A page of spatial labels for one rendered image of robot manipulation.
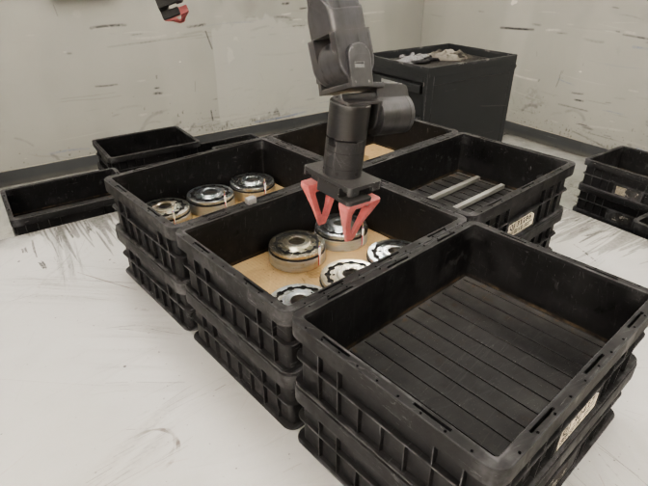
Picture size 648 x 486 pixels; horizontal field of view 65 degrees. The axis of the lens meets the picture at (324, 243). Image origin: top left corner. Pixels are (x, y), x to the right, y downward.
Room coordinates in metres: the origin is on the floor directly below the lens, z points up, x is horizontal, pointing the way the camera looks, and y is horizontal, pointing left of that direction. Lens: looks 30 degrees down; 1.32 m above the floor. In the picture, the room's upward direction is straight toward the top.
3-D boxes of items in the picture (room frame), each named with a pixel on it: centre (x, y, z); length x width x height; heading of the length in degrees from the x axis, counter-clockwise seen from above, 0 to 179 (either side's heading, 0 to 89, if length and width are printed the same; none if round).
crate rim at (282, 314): (0.74, 0.00, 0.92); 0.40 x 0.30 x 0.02; 132
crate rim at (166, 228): (0.97, 0.20, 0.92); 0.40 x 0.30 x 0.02; 132
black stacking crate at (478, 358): (0.52, -0.20, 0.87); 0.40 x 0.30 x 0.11; 132
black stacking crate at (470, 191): (1.01, -0.30, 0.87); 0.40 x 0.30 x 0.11; 132
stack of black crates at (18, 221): (1.64, 0.90, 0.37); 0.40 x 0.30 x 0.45; 125
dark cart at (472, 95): (2.60, -0.57, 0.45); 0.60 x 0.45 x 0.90; 125
